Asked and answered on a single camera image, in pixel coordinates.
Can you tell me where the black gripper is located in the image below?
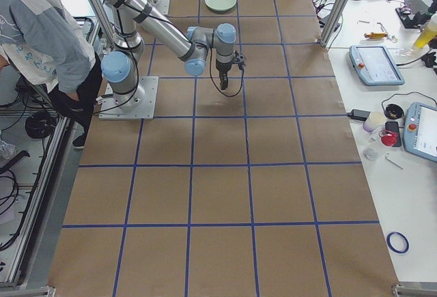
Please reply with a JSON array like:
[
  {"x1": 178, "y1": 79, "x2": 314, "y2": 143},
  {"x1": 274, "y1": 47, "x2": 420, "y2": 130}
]
[{"x1": 216, "y1": 60, "x2": 233, "y2": 90}]

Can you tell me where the light green plate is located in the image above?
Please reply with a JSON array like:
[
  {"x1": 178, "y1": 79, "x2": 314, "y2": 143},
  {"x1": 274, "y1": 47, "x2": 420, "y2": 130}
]
[{"x1": 204, "y1": 0, "x2": 237, "y2": 12}]

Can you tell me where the black power adapter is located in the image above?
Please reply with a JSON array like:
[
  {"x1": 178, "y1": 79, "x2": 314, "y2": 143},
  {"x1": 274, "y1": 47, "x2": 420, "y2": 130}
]
[{"x1": 347, "y1": 109, "x2": 371, "y2": 122}]

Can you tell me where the teach pendant far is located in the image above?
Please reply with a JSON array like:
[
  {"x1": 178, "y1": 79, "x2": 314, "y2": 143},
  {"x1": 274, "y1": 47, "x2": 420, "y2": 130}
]
[{"x1": 349, "y1": 45, "x2": 405, "y2": 86}]

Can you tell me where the teach pendant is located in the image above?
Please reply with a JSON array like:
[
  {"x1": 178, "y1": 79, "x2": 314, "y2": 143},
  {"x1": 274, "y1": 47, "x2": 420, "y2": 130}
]
[
  {"x1": 403, "y1": 102, "x2": 437, "y2": 162},
  {"x1": 349, "y1": 45, "x2": 405, "y2": 86}
]

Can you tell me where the white paper cup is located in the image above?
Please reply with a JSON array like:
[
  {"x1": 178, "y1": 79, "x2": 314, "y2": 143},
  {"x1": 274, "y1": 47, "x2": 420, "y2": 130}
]
[{"x1": 363, "y1": 111, "x2": 386, "y2": 132}]

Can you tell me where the red round object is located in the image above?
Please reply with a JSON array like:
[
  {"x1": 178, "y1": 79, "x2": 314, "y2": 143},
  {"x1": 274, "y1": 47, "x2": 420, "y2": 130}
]
[{"x1": 379, "y1": 130, "x2": 398, "y2": 147}]

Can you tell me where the person in grey jacket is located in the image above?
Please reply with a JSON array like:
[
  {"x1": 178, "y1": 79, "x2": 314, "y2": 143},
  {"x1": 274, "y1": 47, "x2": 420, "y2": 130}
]
[{"x1": 1, "y1": 0, "x2": 102, "y2": 148}]

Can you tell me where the teach pendant near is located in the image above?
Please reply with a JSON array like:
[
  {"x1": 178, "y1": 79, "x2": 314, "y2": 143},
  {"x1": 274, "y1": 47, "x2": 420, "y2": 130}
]
[{"x1": 403, "y1": 102, "x2": 437, "y2": 162}]

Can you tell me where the blue tape roll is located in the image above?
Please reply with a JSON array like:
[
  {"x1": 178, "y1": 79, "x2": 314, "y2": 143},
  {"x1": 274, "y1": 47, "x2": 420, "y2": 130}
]
[{"x1": 386, "y1": 231, "x2": 410, "y2": 254}]

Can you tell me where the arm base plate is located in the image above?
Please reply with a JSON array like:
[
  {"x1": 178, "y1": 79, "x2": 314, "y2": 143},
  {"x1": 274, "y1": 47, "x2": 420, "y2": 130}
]
[
  {"x1": 98, "y1": 76, "x2": 159, "y2": 119},
  {"x1": 150, "y1": 0, "x2": 171, "y2": 15}
]

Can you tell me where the aluminium frame post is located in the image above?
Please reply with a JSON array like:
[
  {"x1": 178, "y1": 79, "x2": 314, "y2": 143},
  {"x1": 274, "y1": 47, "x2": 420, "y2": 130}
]
[{"x1": 320, "y1": 0, "x2": 348, "y2": 47}]

